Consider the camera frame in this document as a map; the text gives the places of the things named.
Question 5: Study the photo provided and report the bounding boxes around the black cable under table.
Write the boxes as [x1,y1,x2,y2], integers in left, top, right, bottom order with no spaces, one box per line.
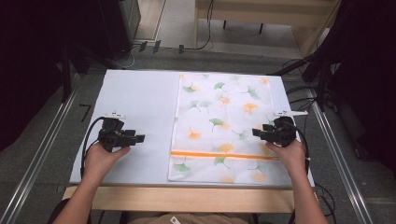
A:
[313,182,338,224]

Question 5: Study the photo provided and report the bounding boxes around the dark curtain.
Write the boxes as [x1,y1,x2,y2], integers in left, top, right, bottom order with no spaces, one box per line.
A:
[323,0,396,172]
[0,0,68,152]

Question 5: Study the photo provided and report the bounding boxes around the black equipment cabinet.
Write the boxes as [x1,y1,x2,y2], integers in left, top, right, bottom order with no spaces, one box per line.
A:
[64,0,142,63]

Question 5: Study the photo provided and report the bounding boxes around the black floor cable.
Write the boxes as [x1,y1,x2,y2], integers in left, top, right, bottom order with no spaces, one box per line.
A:
[177,0,217,54]

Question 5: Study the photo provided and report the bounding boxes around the person's right hand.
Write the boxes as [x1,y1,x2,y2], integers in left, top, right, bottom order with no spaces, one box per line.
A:
[265,139,308,182]

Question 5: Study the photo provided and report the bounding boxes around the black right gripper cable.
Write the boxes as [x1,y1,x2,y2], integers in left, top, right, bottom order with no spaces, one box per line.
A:
[288,120,312,175]

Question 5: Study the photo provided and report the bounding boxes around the black metal stand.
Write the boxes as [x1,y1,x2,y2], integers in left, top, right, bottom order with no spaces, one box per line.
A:
[269,46,335,112]
[60,43,92,105]

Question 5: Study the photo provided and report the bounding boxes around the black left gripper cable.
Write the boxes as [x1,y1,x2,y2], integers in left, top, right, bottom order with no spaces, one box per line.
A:
[79,116,107,181]

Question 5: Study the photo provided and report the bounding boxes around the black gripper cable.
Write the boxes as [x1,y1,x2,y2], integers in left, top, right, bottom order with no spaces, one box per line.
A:
[288,120,312,175]
[79,116,107,181]

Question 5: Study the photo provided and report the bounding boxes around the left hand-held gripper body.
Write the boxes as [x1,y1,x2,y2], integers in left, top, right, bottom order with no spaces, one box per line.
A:
[97,111,138,154]

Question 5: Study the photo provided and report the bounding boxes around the leaf print mesh laundry bag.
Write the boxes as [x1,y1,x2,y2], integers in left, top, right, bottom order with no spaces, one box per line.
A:
[167,73,281,185]

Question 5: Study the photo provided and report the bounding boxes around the bundle of black floor cables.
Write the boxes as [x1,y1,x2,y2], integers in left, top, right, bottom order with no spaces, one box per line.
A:
[284,85,319,114]

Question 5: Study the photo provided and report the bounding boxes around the white table cover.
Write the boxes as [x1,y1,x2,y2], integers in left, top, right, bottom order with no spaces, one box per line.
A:
[68,68,316,189]

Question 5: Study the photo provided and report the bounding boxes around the aluminium floor rail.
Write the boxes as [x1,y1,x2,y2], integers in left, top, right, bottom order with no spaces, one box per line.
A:
[0,74,82,224]
[306,88,375,224]

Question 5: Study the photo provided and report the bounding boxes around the person's beige trousers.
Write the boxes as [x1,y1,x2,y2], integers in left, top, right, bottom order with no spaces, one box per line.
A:
[126,211,260,224]

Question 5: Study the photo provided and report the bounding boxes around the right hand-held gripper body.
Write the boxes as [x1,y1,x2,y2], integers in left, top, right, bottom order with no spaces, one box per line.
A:
[266,109,309,148]

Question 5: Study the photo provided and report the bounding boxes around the wooden table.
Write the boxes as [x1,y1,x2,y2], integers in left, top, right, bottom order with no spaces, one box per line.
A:
[62,185,319,215]

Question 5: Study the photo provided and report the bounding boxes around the person's left hand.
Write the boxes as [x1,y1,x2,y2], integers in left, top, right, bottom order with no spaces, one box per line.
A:
[83,143,132,185]

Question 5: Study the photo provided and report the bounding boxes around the light wooden bench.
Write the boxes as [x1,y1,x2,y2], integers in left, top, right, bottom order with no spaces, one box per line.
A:
[193,0,342,58]

